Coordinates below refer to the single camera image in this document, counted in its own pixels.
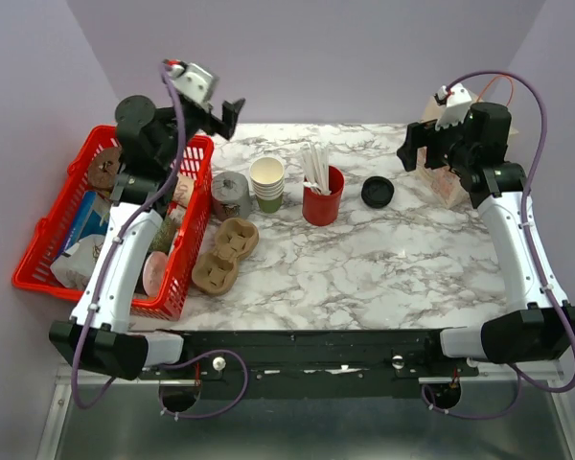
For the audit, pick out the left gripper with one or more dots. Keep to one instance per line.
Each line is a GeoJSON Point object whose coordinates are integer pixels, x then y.
{"type": "Point", "coordinates": [229, 113]}

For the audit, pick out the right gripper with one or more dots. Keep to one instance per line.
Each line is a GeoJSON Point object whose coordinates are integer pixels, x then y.
{"type": "Point", "coordinates": [422, 134]}

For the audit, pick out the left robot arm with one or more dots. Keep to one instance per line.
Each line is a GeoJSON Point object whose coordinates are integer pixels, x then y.
{"type": "Point", "coordinates": [153, 142]}

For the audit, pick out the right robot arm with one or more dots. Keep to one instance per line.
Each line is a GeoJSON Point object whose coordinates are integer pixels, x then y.
{"type": "Point", "coordinates": [540, 319]}

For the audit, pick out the beige paper bag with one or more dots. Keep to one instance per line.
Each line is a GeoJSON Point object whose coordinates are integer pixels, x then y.
{"type": "Point", "coordinates": [442, 182]}

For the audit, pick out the stack of paper cups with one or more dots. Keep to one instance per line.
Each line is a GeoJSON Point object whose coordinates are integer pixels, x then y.
{"type": "Point", "coordinates": [267, 176]}

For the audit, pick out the stack of black lids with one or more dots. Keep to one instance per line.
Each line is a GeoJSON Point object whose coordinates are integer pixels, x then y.
{"type": "Point", "coordinates": [377, 191]}

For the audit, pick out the grey toilet paper roll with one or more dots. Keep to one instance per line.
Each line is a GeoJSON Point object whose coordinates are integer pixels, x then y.
{"type": "Point", "coordinates": [230, 196]}

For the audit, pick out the white wrapped straws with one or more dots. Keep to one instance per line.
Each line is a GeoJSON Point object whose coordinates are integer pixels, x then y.
{"type": "Point", "coordinates": [316, 168]}

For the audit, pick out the beige bottle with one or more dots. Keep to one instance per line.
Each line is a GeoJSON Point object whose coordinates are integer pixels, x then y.
{"type": "Point", "coordinates": [183, 191]}

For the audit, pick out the red straw holder cup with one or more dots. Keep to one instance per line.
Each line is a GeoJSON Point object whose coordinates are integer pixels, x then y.
{"type": "Point", "coordinates": [322, 210]}

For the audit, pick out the brown cork roll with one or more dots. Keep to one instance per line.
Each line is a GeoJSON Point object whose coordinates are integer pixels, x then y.
{"type": "Point", "coordinates": [103, 169]}

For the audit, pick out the green round melon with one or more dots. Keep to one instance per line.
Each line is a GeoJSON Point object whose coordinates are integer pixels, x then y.
{"type": "Point", "coordinates": [163, 239]}

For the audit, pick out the brown cardboard cup carrier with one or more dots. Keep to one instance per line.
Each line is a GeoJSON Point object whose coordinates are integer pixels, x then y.
{"type": "Point", "coordinates": [216, 271]}

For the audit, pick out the blue white package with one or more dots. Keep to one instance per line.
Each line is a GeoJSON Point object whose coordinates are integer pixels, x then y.
{"type": "Point", "coordinates": [91, 218]}

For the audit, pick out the black pink can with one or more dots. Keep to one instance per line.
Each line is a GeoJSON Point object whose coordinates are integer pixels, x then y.
{"type": "Point", "coordinates": [152, 274]}

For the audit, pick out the white snack bag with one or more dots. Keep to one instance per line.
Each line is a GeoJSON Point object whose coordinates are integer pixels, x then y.
{"type": "Point", "coordinates": [73, 267]}

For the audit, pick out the red plastic basket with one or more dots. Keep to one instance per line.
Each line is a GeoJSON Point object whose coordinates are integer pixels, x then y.
{"type": "Point", "coordinates": [33, 271]}

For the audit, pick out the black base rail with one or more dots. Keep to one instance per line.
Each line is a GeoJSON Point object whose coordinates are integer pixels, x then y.
{"type": "Point", "coordinates": [314, 364]}

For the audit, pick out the aluminium frame rail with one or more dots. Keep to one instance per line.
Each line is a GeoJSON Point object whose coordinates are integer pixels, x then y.
{"type": "Point", "coordinates": [338, 414]}

